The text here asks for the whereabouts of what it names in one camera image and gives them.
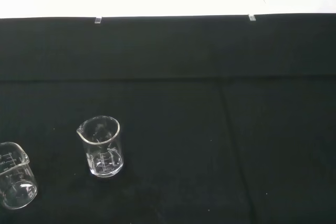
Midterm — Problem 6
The black cloth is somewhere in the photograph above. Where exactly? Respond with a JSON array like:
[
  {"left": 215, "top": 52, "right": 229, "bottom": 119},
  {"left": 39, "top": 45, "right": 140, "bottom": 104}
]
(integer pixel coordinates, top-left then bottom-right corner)
[{"left": 0, "top": 14, "right": 336, "bottom": 224}]

